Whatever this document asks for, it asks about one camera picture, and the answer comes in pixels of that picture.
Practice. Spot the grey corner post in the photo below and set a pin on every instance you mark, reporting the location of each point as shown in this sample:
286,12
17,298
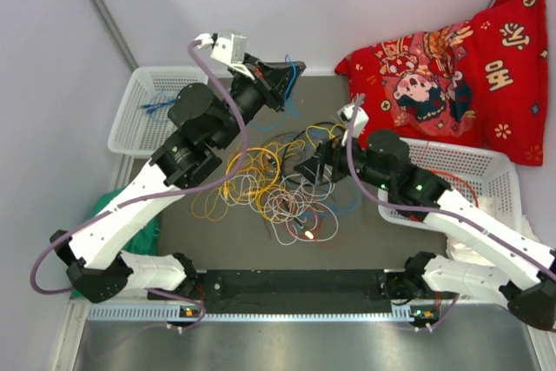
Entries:
116,36

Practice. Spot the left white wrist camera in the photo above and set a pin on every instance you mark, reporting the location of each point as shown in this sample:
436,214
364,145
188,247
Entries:
227,47

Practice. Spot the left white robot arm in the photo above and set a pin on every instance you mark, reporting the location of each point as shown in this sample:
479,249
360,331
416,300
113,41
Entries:
204,123

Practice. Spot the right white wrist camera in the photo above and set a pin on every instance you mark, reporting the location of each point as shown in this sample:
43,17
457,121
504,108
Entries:
360,118

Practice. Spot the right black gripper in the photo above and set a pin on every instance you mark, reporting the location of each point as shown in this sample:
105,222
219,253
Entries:
331,153

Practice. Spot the right white plastic basket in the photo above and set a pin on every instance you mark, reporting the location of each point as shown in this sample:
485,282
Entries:
484,177

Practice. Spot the white plastic basket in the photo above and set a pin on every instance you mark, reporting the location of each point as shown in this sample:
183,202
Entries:
484,177
142,125

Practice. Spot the red printed pillow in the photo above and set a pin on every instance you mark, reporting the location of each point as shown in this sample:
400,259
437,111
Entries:
480,83

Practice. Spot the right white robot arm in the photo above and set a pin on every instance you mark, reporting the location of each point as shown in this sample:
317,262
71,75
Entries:
520,273

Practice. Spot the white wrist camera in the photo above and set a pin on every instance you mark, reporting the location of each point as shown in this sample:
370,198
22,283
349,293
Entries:
360,118
227,47

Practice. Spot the left white plastic basket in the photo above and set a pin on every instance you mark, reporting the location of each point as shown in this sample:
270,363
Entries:
142,125

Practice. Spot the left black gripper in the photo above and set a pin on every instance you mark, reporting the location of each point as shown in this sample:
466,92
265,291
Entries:
277,81

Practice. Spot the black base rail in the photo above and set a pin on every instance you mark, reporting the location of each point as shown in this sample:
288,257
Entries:
290,295

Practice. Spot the green cloth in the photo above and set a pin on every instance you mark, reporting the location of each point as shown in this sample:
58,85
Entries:
143,240

